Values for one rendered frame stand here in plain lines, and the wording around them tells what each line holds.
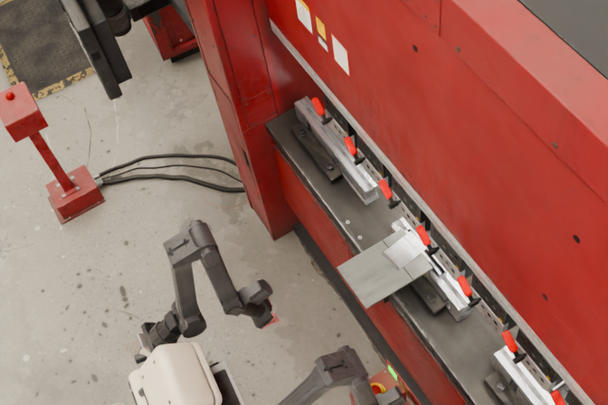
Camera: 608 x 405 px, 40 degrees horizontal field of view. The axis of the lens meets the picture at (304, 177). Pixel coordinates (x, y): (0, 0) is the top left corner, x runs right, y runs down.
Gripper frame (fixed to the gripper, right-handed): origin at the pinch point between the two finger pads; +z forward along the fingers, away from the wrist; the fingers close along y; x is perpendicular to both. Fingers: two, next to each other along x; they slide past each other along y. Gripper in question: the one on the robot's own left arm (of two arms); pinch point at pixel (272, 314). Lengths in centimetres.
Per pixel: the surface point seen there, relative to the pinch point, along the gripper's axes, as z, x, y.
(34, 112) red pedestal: -5, 55, 144
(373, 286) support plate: 14.8, -29.9, -6.8
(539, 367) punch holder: 1, -62, -61
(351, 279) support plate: 12.4, -25.2, -1.4
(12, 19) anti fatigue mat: 62, 95, 299
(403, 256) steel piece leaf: 20.8, -42.3, -2.0
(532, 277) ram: -32, -79, -51
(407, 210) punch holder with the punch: 0, -56, 0
